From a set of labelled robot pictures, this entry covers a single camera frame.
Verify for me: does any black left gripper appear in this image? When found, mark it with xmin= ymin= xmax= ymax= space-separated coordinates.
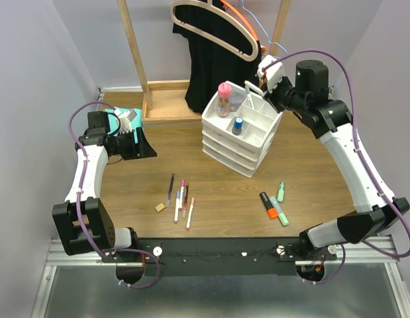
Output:
xmin=111 ymin=126 xmax=158 ymax=160

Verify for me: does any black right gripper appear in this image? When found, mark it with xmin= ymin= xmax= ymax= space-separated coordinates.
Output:
xmin=260 ymin=72 xmax=308 ymax=114

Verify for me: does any grey capped white marker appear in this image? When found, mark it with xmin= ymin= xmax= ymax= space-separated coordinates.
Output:
xmin=244 ymin=80 xmax=264 ymax=110

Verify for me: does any clear round clip jar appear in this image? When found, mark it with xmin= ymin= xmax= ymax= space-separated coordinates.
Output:
xmin=229 ymin=91 xmax=246 ymax=112

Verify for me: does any blue grey glue stick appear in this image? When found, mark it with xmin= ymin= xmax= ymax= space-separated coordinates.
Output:
xmin=232 ymin=117 xmax=244 ymax=136

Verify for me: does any pink capped white marker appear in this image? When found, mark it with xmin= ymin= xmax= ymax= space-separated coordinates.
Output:
xmin=178 ymin=179 xmax=185 ymax=211

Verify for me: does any pink capped clear bottle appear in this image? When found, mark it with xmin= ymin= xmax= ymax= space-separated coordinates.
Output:
xmin=216 ymin=82 xmax=232 ymax=117

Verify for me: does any blue capped white marker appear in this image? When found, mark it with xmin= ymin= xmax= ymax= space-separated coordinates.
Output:
xmin=174 ymin=191 xmax=181 ymax=224

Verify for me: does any red clear pen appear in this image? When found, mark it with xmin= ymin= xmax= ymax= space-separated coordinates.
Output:
xmin=181 ymin=182 xmax=189 ymax=218

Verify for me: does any peach capped white marker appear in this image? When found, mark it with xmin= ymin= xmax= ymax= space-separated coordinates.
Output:
xmin=185 ymin=197 xmax=195 ymax=231

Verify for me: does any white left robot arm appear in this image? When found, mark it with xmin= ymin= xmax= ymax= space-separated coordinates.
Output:
xmin=52 ymin=108 xmax=157 ymax=262

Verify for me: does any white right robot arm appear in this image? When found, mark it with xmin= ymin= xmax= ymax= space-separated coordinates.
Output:
xmin=257 ymin=56 xmax=410 ymax=260

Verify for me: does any teal folded cloth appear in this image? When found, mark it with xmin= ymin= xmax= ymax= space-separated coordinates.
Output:
xmin=105 ymin=107 xmax=143 ymax=136

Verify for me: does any orange plastic hanger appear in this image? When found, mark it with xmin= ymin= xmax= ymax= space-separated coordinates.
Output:
xmin=221 ymin=0 xmax=258 ymax=41

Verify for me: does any white drawer organizer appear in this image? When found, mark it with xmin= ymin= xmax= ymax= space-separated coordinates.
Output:
xmin=201 ymin=81 xmax=282 ymax=178

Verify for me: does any wooden clothes rack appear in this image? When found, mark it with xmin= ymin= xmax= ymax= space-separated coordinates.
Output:
xmin=116 ymin=0 xmax=291 ymax=128

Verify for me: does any small tan eraser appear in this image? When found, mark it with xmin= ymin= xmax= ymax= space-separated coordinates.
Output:
xmin=155 ymin=203 xmax=166 ymax=213

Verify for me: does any black hanging garment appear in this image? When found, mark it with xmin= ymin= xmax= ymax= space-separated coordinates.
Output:
xmin=172 ymin=6 xmax=262 ymax=114

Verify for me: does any small green highlighter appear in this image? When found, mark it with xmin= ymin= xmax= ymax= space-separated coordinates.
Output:
xmin=276 ymin=182 xmax=285 ymax=202

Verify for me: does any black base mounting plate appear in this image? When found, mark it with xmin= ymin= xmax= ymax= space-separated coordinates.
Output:
xmin=108 ymin=237 xmax=337 ymax=287

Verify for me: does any beige wooden hanger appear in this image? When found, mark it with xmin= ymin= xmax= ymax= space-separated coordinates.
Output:
xmin=170 ymin=0 xmax=260 ymax=62

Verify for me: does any black orange highlighter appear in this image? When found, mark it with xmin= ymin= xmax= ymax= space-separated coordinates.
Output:
xmin=259 ymin=191 xmax=278 ymax=219

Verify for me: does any grey green highlighter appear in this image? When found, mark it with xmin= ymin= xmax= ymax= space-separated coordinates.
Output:
xmin=270 ymin=196 xmax=289 ymax=227

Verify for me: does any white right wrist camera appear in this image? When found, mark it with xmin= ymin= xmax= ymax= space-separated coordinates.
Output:
xmin=256 ymin=56 xmax=285 ymax=93

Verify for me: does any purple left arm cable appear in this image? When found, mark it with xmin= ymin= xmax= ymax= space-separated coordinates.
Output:
xmin=69 ymin=101 xmax=162 ymax=290

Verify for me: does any blue wire hanger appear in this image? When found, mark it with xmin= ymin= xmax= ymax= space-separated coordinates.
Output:
xmin=234 ymin=1 xmax=291 ymax=58

